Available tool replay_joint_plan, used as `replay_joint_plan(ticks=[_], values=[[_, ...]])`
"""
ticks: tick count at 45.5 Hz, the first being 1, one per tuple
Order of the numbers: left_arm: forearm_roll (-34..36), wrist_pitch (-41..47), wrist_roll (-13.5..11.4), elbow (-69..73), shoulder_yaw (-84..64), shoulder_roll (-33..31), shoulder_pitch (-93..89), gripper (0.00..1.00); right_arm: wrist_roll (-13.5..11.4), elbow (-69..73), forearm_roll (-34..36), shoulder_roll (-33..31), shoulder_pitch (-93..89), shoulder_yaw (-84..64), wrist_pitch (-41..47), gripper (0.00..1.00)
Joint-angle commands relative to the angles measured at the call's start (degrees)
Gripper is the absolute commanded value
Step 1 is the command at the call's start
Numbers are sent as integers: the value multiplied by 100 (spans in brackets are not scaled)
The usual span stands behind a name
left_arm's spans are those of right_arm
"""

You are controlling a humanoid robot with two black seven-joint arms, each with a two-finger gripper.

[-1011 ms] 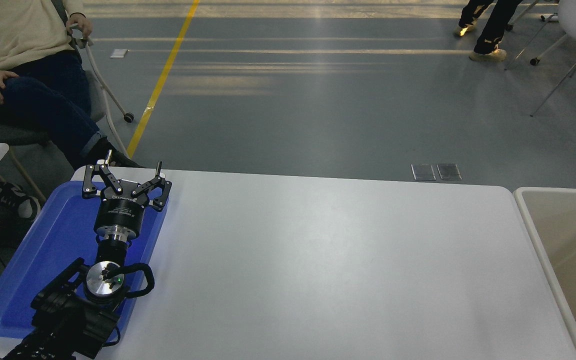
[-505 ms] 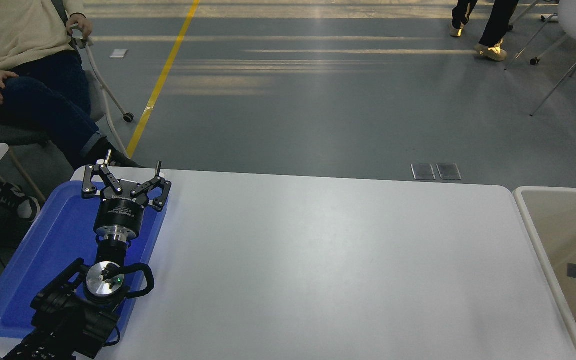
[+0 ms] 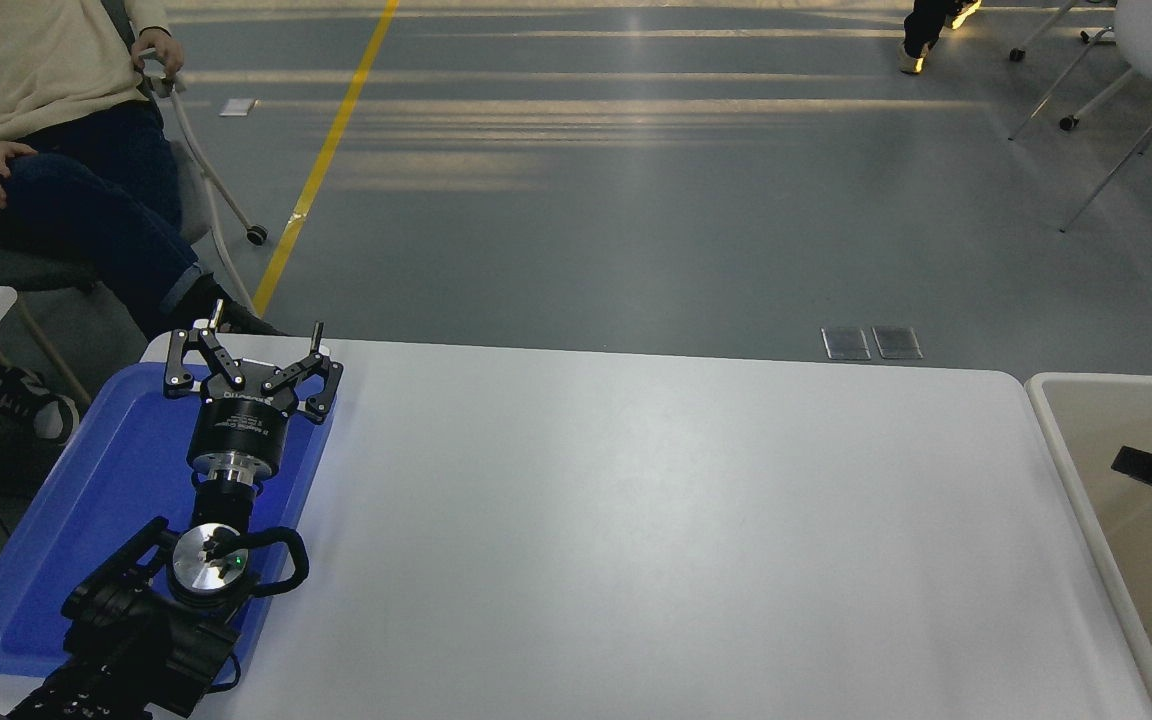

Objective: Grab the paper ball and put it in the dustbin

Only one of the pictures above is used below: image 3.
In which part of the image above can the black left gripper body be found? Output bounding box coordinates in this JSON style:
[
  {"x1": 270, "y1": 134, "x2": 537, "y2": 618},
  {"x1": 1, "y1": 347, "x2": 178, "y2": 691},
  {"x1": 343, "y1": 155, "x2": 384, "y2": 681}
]
[{"x1": 188, "y1": 358, "x2": 300, "y2": 463}]

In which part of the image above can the person's left hand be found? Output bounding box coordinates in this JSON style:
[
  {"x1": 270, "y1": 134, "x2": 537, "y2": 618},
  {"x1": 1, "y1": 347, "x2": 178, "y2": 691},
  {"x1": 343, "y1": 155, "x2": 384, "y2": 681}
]
[{"x1": 133, "y1": 28, "x2": 185, "y2": 76}]

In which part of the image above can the person's foot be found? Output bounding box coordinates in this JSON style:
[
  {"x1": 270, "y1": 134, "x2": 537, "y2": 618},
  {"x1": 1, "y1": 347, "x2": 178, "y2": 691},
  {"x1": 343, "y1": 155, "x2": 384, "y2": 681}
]
[
  {"x1": 179, "y1": 275, "x2": 289, "y2": 337},
  {"x1": 0, "y1": 362, "x2": 80, "y2": 444}
]

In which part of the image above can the large pale bin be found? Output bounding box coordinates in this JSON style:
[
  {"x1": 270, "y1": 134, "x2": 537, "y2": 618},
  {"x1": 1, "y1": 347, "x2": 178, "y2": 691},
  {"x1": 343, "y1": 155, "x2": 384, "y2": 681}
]
[{"x1": 1024, "y1": 372, "x2": 1152, "y2": 720}]

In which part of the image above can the blue plastic tray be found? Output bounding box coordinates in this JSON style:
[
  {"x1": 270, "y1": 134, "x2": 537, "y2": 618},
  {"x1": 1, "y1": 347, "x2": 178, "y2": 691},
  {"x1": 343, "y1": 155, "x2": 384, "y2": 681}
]
[{"x1": 0, "y1": 360, "x2": 339, "y2": 681}]

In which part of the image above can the person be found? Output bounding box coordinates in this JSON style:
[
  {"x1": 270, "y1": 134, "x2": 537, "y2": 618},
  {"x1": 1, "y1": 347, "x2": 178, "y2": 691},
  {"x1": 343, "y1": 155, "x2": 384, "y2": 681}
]
[
  {"x1": 0, "y1": 0, "x2": 289, "y2": 444},
  {"x1": 898, "y1": 0, "x2": 982, "y2": 75}
]

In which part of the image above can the metal floor outlet cover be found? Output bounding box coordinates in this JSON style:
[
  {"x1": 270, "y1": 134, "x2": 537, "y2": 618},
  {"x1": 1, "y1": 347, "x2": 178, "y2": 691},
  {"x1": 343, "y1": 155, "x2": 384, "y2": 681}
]
[
  {"x1": 822, "y1": 326, "x2": 872, "y2": 361},
  {"x1": 873, "y1": 325, "x2": 924, "y2": 361}
]

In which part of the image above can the chair base with casters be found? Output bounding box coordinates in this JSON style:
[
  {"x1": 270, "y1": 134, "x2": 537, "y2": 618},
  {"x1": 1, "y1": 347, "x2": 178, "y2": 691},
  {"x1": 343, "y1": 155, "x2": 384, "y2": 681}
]
[{"x1": 1008, "y1": 0, "x2": 1117, "y2": 54}]

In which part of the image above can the grey chair white frame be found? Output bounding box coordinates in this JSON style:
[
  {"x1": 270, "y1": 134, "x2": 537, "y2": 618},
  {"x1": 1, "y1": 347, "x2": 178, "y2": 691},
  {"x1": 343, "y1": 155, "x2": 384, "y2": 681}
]
[{"x1": 0, "y1": 0, "x2": 272, "y2": 409}]

